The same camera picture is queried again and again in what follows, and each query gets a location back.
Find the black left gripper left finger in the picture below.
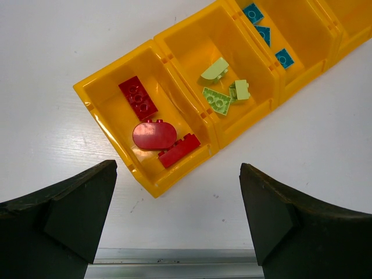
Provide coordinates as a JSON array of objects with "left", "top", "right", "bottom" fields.
[{"left": 1, "top": 160, "right": 117, "bottom": 278}]

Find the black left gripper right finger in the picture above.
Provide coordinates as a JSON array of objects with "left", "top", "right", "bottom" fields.
[{"left": 239, "top": 163, "right": 371, "bottom": 278}]

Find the red rounded lego piece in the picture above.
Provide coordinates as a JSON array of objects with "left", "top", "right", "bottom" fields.
[{"left": 133, "top": 120, "right": 177, "bottom": 150}]

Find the long red lego brick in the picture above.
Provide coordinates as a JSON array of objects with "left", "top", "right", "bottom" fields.
[{"left": 158, "top": 134, "right": 201, "bottom": 168}]

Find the green lego plate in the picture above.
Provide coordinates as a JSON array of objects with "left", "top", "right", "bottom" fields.
[{"left": 202, "top": 87, "right": 231, "bottom": 116}]

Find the red rectangular lego brick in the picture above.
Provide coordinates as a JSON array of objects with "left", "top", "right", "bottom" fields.
[{"left": 119, "top": 76, "right": 158, "bottom": 121}]

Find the light green lego brick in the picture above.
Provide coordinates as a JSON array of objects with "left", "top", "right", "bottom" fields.
[{"left": 228, "top": 80, "right": 251, "bottom": 102}]

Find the lime green rounded lego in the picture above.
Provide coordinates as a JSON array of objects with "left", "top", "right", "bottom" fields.
[{"left": 201, "top": 57, "right": 229, "bottom": 82}]

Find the cyan angled lego piece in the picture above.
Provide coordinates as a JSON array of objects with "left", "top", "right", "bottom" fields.
[{"left": 254, "top": 25, "right": 271, "bottom": 47}]

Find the cyan lego brick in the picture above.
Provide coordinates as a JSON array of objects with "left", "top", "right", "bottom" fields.
[{"left": 242, "top": 3, "right": 264, "bottom": 24}]

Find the yellow four-compartment bin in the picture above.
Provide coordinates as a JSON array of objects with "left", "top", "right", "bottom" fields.
[{"left": 74, "top": 1, "right": 371, "bottom": 198}]

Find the aluminium table edge rail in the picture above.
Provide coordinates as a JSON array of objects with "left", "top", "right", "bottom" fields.
[{"left": 85, "top": 248, "right": 264, "bottom": 278}]

